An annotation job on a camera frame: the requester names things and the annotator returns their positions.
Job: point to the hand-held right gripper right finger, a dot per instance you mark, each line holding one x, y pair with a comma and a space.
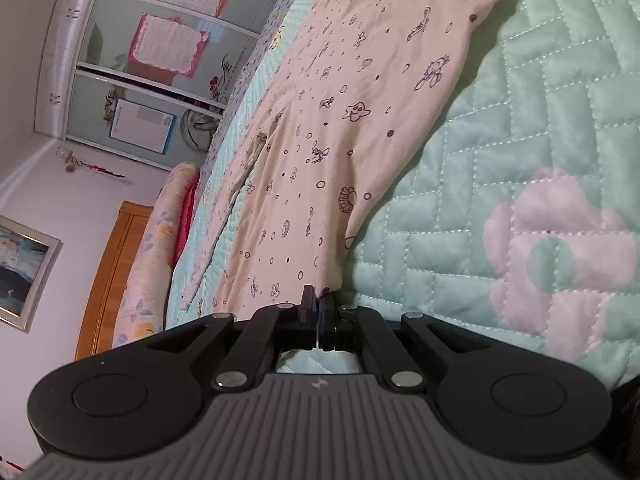
327, 330

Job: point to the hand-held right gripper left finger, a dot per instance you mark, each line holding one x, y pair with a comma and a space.
309, 327

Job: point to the pink printed pants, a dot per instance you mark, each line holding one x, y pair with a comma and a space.
350, 135

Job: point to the red cloth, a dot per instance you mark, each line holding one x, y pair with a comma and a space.
186, 220

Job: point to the floral pink pillow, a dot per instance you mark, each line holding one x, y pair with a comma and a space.
150, 260

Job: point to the wooden headboard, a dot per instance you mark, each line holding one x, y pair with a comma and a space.
110, 270

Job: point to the blue bordered poster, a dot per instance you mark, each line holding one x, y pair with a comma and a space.
140, 127

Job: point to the mint quilted bee bedspread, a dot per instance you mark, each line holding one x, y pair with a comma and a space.
525, 110

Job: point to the pink bordered poster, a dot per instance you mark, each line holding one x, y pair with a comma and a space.
167, 45

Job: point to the sliding door wardrobe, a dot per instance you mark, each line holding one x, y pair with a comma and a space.
100, 85

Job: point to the red tassel wall ornament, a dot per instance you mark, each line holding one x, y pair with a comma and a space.
90, 165

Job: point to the framed wall picture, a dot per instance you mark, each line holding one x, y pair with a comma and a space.
22, 270

